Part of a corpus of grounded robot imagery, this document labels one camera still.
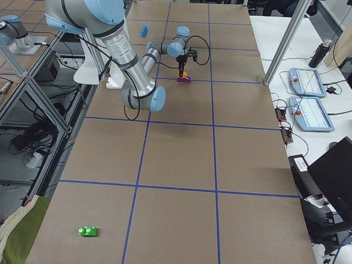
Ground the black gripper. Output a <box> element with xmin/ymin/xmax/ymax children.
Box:
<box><xmin>176</xmin><ymin>48</ymin><xmax>198</xmax><ymax>78</ymax></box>

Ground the orange trapezoid block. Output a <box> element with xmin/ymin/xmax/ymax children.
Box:
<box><xmin>178</xmin><ymin>71</ymin><xmax>188</xmax><ymax>79</ymax></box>

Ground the purple trapezoid block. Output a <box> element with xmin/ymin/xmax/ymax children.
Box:
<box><xmin>177</xmin><ymin>77</ymin><xmax>191</xmax><ymax>83</ymax></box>

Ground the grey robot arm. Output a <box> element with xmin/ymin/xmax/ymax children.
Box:
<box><xmin>45</xmin><ymin>0</ymin><xmax>197</xmax><ymax>112</ymax></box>

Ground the second grey robot base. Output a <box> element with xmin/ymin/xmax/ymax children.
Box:
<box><xmin>1</xmin><ymin>15</ymin><xmax>47</xmax><ymax>55</ymax></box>

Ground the long blue stud brick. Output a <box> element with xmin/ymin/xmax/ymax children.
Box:
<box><xmin>141</xmin><ymin>25</ymin><xmax>148</xmax><ymax>38</ymax></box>

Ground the upper teach pendant tablet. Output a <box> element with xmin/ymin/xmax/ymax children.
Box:
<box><xmin>289</xmin><ymin>68</ymin><xmax>326</xmax><ymax>98</ymax></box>

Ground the teach pendant tablet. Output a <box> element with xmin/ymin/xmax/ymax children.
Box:
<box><xmin>289</xmin><ymin>96</ymin><xmax>335</xmax><ymax>133</ymax></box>
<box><xmin>289</xmin><ymin>68</ymin><xmax>326</xmax><ymax>98</ymax></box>

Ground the black adapter box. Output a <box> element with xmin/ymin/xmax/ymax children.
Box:
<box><xmin>35</xmin><ymin>52</ymin><xmax>60</xmax><ymax>82</ymax></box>

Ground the black water bottle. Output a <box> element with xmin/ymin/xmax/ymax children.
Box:
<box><xmin>308</xmin><ymin>39</ymin><xmax>332</xmax><ymax>68</ymax></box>

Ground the lower teach pendant tablet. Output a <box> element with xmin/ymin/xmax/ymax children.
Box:
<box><xmin>289</xmin><ymin>96</ymin><xmax>335</xmax><ymax>133</ymax></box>

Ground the green block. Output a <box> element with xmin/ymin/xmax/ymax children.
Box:
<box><xmin>78</xmin><ymin>226</ymin><xmax>98</xmax><ymax>237</ymax></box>

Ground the green cloth with lace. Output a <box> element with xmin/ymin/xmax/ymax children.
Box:
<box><xmin>1</xmin><ymin>195</ymin><xmax>50</xmax><ymax>263</ymax></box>

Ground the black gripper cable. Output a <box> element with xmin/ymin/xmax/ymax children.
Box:
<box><xmin>123</xmin><ymin>35</ymin><xmax>211</xmax><ymax>121</ymax></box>

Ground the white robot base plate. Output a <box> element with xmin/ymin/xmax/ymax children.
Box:
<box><xmin>106</xmin><ymin>62</ymin><xmax>125</xmax><ymax>89</ymax></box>

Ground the aluminium frame post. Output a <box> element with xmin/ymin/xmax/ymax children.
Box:
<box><xmin>263</xmin><ymin>1</ymin><xmax>312</xmax><ymax>86</ymax></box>

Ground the aluminium frame rack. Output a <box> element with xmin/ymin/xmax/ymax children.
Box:
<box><xmin>1</xmin><ymin>33</ymin><xmax>93</xmax><ymax>206</ymax></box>

